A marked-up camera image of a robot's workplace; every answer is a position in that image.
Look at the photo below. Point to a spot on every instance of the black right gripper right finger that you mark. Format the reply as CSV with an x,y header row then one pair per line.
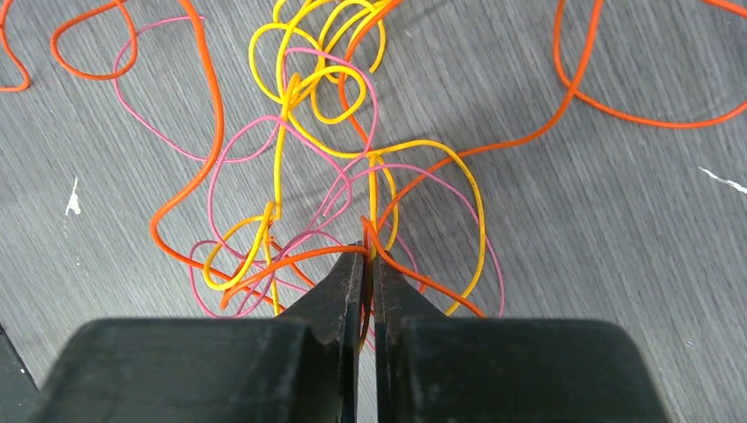
x,y
435,368

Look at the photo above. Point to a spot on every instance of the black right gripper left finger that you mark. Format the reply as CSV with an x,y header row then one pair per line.
x,y
301,366

